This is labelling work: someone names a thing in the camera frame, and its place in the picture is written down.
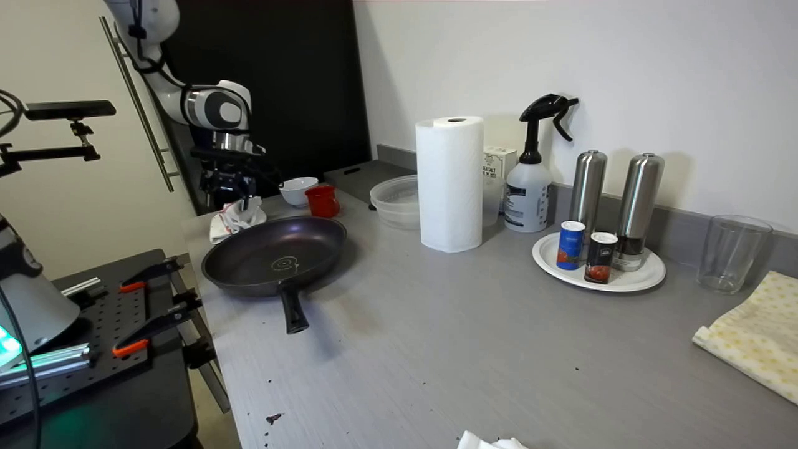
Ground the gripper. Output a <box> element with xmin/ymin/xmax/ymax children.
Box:
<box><xmin>198</xmin><ymin>161</ymin><xmax>259</xmax><ymax>213</ymax></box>

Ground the white tea towel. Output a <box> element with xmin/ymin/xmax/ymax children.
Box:
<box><xmin>209</xmin><ymin>196</ymin><xmax>268</xmax><ymax>244</ymax></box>

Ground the grey frying pan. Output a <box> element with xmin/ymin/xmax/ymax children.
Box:
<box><xmin>201</xmin><ymin>216</ymin><xmax>348</xmax><ymax>335</ymax></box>

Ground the paper towel roll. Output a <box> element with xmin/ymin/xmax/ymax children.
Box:
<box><xmin>415</xmin><ymin>115</ymin><xmax>486</xmax><ymax>254</ymax></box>

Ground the white bowl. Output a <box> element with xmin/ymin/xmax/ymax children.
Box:
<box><xmin>278</xmin><ymin>177</ymin><xmax>320</xmax><ymax>209</ymax></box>

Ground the red cup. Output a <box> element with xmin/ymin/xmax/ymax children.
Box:
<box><xmin>304</xmin><ymin>185</ymin><xmax>342</xmax><ymax>219</ymax></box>

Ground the dark grey board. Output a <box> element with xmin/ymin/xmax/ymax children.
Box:
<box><xmin>323</xmin><ymin>159</ymin><xmax>418</xmax><ymax>205</ymax></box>

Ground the black cabinet door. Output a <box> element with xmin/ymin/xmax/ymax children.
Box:
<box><xmin>161</xmin><ymin>0</ymin><xmax>372</xmax><ymax>216</ymax></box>

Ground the stack of clear plastic containers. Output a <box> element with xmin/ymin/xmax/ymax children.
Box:
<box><xmin>369</xmin><ymin>175</ymin><xmax>421</xmax><ymax>231</ymax></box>

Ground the aluminium profile bar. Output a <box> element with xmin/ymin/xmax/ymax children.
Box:
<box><xmin>59</xmin><ymin>277</ymin><xmax>104</xmax><ymax>297</ymax></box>
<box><xmin>0</xmin><ymin>342</ymin><xmax>95</xmax><ymax>391</ymax></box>

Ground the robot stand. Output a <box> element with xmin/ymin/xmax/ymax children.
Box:
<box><xmin>0</xmin><ymin>249</ymin><xmax>232</xmax><ymax>449</ymax></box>

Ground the white carton box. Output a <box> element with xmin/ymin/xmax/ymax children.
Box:
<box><xmin>483</xmin><ymin>146</ymin><xmax>519</xmax><ymax>188</ymax></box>

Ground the spray bottle with black trigger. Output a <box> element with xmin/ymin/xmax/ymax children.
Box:
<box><xmin>503</xmin><ymin>93</ymin><xmax>580</xmax><ymax>234</ymax></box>

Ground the blue and white shaker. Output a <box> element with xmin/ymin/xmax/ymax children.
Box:
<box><xmin>555</xmin><ymin>220</ymin><xmax>587</xmax><ymax>271</ymax></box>

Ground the crumpled white tissue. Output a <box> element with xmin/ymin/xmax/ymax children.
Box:
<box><xmin>456</xmin><ymin>430</ymin><xmax>531</xmax><ymax>449</ymax></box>

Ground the steel grinder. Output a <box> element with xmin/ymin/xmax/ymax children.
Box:
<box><xmin>613</xmin><ymin>152</ymin><xmax>666</xmax><ymax>273</ymax></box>
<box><xmin>568</xmin><ymin>149</ymin><xmax>608</xmax><ymax>245</ymax></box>

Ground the black spice jar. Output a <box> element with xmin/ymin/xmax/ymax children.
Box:
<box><xmin>584</xmin><ymin>231</ymin><xmax>619</xmax><ymax>286</ymax></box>

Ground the white plate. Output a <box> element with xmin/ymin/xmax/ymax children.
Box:
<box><xmin>531</xmin><ymin>231</ymin><xmax>667</xmax><ymax>293</ymax></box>

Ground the clear drinking glass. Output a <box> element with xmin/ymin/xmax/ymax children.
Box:
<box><xmin>696</xmin><ymin>215</ymin><xmax>774</xmax><ymax>296</ymax></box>

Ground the yellow patterned cloth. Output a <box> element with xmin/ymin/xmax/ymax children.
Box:
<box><xmin>691</xmin><ymin>270</ymin><xmax>798</xmax><ymax>407</ymax></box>

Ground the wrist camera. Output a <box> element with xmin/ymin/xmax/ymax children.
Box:
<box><xmin>190</xmin><ymin>145</ymin><xmax>267</xmax><ymax>164</ymax></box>

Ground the black clamp with orange handle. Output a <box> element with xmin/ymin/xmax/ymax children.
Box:
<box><xmin>118</xmin><ymin>256</ymin><xmax>185</xmax><ymax>294</ymax></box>
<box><xmin>112</xmin><ymin>289</ymin><xmax>204</xmax><ymax>359</ymax></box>

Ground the camera on mount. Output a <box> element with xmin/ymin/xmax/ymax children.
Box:
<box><xmin>0</xmin><ymin>100</ymin><xmax>118</xmax><ymax>179</ymax></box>

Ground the black cable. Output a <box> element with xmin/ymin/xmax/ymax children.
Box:
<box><xmin>0</xmin><ymin>89</ymin><xmax>26</xmax><ymax>139</ymax></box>

